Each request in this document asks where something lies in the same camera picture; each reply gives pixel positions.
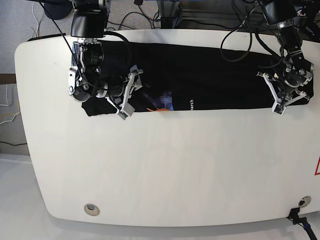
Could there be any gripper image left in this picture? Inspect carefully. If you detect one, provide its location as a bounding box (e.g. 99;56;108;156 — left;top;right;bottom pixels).
96;65;144;113

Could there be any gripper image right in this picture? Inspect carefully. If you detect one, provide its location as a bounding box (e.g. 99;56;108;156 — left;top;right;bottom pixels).
257;59;315;107

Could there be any black T-shirt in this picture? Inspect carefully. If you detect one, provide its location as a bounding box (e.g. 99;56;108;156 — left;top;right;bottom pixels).
81;41;315;118

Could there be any robot arm image left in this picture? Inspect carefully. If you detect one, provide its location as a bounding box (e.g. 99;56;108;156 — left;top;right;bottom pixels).
68;0;144;119

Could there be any dark round stand base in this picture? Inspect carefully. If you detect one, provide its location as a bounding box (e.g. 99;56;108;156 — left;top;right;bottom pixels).
43;0;73;20

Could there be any silver table grommet right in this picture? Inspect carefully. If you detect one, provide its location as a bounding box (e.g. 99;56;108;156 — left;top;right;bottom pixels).
298;196;312;208

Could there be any silver table grommet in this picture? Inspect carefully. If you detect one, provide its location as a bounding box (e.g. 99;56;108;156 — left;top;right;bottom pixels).
298;196;312;208
84;203;100;217

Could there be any silver table grommet left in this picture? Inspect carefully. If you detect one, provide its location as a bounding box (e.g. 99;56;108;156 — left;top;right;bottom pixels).
84;203;100;217

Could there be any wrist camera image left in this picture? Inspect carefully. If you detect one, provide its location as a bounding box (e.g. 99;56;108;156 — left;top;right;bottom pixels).
117;103;135;120

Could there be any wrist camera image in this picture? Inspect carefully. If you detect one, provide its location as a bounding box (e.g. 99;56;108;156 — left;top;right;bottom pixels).
271;101;287;116
117;103;135;120

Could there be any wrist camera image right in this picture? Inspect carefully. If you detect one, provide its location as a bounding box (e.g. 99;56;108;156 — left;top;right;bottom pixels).
271;101;287;116

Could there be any aluminium frame post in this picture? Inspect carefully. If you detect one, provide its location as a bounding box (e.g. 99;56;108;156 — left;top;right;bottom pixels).
156;0;181;29

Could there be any white floor cable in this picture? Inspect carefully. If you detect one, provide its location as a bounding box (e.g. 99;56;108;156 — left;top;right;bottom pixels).
31;1;41;38

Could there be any black clamp with cable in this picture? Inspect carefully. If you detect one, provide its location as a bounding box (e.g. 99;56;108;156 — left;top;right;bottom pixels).
287;207;318;240

